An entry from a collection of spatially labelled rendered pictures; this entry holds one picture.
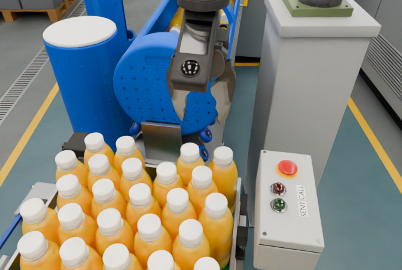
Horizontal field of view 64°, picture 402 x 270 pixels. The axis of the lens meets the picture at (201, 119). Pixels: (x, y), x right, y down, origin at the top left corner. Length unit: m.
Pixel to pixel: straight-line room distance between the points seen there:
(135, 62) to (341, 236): 1.51
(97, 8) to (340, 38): 1.43
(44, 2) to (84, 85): 3.16
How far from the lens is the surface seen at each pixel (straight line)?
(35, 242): 0.60
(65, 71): 1.35
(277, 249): 0.57
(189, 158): 0.66
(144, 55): 0.78
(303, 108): 1.30
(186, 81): 0.39
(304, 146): 1.44
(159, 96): 0.83
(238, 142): 2.29
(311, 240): 0.56
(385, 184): 2.32
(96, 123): 1.46
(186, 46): 0.42
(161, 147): 0.85
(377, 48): 3.03
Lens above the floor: 1.56
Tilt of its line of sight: 39 degrees down
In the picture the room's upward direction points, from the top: straight up
